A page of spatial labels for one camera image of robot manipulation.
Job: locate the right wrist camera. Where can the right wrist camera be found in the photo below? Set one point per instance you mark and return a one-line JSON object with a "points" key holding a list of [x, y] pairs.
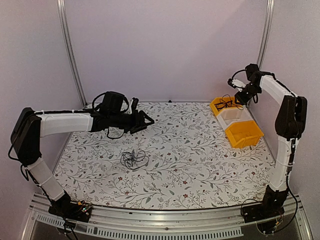
{"points": [[236, 84]]}

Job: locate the floral patterned table mat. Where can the floral patterned table mat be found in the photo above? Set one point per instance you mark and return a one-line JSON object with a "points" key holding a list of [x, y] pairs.
{"points": [[183, 161]]}

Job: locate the front aluminium rail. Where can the front aluminium rail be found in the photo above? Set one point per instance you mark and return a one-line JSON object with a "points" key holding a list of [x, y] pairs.
{"points": [[111, 223]]}

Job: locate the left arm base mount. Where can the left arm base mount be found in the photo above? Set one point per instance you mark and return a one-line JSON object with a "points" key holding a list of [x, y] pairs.
{"points": [[71, 210]]}

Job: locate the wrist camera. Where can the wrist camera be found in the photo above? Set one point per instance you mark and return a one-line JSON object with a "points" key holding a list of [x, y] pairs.
{"points": [[133, 104], [236, 84]]}

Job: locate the aluminium frame post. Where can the aluminium frame post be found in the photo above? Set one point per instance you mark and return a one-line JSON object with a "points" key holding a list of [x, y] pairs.
{"points": [[270, 4], [61, 7]]}

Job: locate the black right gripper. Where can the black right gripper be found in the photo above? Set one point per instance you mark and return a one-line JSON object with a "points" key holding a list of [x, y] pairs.
{"points": [[242, 99]]}

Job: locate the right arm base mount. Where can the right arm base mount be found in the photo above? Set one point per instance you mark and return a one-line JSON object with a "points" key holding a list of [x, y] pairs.
{"points": [[271, 206]]}

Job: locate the yellow plastic bin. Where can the yellow plastic bin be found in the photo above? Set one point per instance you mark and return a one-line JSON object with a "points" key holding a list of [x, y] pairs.
{"points": [[225, 102], [243, 134]]}

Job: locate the right aluminium frame post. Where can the right aluminium frame post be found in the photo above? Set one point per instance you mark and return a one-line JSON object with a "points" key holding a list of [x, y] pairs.
{"points": [[270, 4]]}

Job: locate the left aluminium frame post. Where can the left aluminium frame post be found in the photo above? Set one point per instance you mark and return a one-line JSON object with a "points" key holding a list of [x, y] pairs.
{"points": [[61, 7]]}

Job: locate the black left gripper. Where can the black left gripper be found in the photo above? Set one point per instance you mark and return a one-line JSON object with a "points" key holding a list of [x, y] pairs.
{"points": [[137, 122]]}

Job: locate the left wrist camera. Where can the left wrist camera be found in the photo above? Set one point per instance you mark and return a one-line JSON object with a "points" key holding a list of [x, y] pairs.
{"points": [[133, 104]]}

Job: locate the white translucent plastic bin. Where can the white translucent plastic bin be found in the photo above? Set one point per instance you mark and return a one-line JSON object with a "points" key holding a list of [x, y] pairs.
{"points": [[228, 116]]}

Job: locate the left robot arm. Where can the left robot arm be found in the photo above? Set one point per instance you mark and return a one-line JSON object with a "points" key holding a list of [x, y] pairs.
{"points": [[115, 111]]}

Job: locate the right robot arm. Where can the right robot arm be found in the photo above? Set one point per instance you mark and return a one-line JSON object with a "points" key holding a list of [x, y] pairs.
{"points": [[289, 124]]}

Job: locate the far yellow plastic bin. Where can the far yellow plastic bin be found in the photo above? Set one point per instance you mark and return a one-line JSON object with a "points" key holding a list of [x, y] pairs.
{"points": [[225, 102]]}

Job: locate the near yellow plastic bin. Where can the near yellow plastic bin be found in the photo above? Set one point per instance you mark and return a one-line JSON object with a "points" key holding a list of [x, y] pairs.
{"points": [[243, 134]]}

